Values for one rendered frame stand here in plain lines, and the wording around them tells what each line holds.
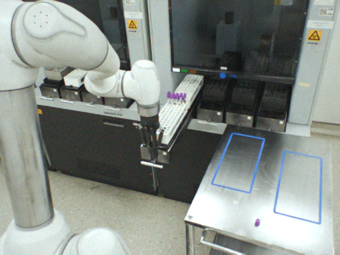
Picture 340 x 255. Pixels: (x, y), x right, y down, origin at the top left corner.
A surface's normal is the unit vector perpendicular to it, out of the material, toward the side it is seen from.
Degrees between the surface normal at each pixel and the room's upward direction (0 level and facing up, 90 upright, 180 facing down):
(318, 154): 0
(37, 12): 54
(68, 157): 90
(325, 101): 90
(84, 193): 0
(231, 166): 0
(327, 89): 90
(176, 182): 90
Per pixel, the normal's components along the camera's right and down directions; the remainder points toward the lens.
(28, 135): 0.75, 0.25
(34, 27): -0.01, -0.10
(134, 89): -0.32, 0.52
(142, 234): -0.05, -0.83
